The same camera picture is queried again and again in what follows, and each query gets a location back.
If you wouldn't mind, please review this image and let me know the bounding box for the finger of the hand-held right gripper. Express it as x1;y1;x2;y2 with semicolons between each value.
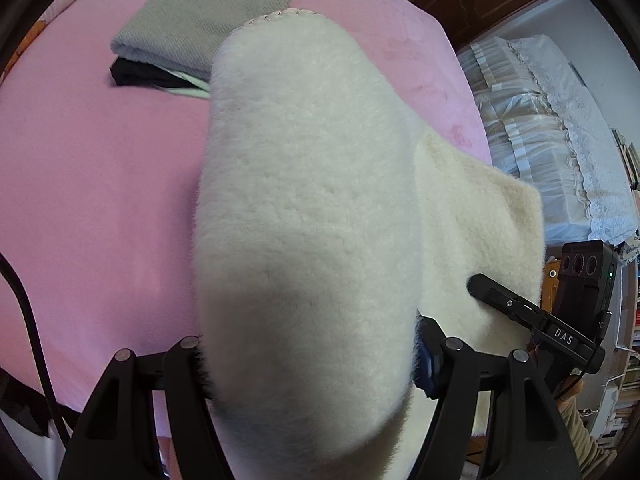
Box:
466;273;549;334

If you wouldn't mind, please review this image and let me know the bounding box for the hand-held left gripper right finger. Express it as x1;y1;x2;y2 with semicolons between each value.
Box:
407;314;582;480

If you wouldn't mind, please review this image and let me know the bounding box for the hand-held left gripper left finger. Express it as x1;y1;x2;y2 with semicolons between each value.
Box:
59;336;236;480

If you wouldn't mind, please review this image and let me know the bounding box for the cream fluffy coat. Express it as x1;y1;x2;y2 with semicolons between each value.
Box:
192;8;546;480

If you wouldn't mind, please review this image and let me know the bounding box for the person's right forearm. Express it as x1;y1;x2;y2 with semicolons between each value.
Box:
562;390;618;472

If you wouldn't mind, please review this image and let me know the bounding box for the white lace furniture cover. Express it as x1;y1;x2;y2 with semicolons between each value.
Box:
457;35;640;261

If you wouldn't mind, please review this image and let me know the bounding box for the pink bed sheet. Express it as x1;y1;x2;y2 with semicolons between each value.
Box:
0;0;493;461

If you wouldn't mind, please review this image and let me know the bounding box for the light green folded garment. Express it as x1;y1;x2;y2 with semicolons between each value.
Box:
167;72;211;100

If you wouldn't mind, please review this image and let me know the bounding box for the black folded garment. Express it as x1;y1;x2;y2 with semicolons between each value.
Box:
110;56;188;88

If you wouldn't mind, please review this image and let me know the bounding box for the grey knit folded sweater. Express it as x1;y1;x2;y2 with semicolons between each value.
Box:
110;0;297;81

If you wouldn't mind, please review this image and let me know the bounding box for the floral printed quilt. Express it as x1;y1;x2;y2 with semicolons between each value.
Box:
7;0;117;68

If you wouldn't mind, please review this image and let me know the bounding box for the black cable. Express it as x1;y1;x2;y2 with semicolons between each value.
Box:
0;252;71;446

